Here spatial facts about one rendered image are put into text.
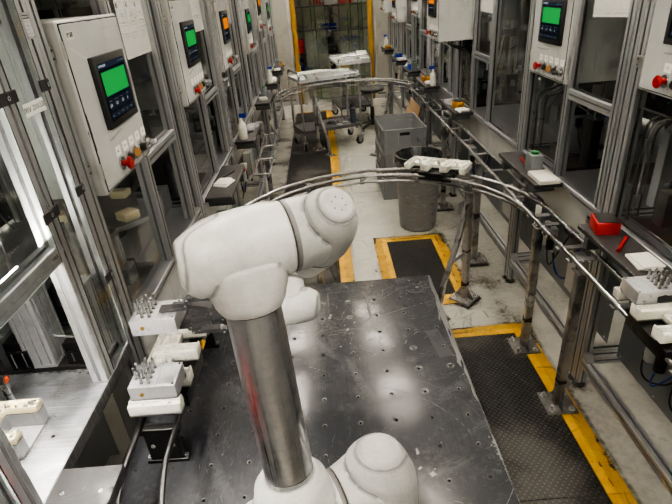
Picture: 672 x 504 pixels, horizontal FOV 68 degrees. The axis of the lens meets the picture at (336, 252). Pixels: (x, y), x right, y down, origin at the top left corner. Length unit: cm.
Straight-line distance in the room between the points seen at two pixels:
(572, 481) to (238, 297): 183
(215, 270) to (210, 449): 86
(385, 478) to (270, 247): 56
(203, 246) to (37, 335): 89
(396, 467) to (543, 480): 130
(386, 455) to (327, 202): 57
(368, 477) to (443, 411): 54
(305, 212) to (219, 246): 15
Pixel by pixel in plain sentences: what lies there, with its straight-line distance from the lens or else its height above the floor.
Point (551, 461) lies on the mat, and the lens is 243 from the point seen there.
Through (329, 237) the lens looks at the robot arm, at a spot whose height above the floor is 146.
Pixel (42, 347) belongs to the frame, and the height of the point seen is 100.
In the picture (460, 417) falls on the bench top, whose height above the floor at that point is 68.
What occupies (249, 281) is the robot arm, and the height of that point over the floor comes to 142.
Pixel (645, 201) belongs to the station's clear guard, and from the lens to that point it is 215.
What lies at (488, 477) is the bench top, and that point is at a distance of 147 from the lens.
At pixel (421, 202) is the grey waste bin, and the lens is 402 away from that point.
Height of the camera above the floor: 183
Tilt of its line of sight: 28 degrees down
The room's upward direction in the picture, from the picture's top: 5 degrees counter-clockwise
